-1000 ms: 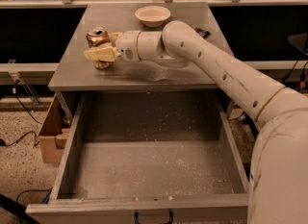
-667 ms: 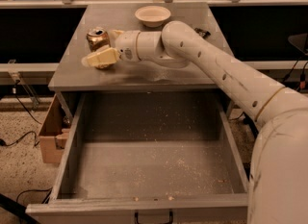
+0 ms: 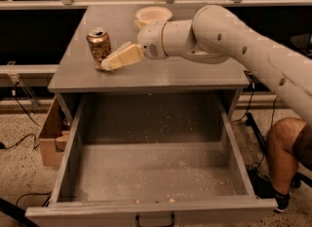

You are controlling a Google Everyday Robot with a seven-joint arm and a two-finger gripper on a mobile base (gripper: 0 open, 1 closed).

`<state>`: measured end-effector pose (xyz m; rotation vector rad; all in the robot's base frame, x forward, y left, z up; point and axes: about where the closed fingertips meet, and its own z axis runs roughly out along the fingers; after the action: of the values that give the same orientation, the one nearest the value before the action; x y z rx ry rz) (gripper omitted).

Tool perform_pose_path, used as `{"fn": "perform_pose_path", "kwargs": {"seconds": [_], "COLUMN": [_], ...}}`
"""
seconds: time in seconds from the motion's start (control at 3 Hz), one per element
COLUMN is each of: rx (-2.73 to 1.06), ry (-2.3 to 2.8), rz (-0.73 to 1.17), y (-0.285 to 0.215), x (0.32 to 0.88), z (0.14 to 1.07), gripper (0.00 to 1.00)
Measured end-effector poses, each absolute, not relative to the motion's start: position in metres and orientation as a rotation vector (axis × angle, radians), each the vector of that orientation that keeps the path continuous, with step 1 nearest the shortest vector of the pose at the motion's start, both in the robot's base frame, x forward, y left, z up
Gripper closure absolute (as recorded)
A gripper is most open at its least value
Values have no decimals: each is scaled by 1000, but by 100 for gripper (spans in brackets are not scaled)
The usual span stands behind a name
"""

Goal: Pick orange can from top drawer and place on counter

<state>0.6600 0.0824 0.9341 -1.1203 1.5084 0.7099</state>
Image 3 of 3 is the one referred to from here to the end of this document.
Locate white paper bowl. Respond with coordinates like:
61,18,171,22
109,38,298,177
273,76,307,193
134,6,173,30

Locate black shoe with sock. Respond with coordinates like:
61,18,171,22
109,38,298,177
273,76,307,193
274,192,291,213

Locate black cable right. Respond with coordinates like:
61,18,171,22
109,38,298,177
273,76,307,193
231,73,257,124

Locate person's bare leg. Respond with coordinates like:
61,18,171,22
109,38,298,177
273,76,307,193
267,118,312,197

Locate cardboard box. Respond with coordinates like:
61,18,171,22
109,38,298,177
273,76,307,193
38,98,70,167

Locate grey cabinet with counter top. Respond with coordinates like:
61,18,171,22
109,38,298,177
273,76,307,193
47,2,252,124

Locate open grey top drawer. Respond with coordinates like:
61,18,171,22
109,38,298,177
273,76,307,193
26,93,276,227

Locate black drawer handle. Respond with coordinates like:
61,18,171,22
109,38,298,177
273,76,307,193
136,213,176,227

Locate metal railing frame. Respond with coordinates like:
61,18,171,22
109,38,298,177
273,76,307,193
0,0,312,88

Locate orange soda can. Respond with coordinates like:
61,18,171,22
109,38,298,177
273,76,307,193
86,28,111,70

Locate black floor cable left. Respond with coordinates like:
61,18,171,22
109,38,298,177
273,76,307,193
0,132,41,151

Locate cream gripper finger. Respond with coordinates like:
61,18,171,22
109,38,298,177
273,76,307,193
101,44,144,71
116,41,133,52

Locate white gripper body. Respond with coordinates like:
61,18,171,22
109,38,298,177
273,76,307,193
137,20,167,59

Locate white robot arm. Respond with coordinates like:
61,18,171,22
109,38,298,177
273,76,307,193
100,5,312,124

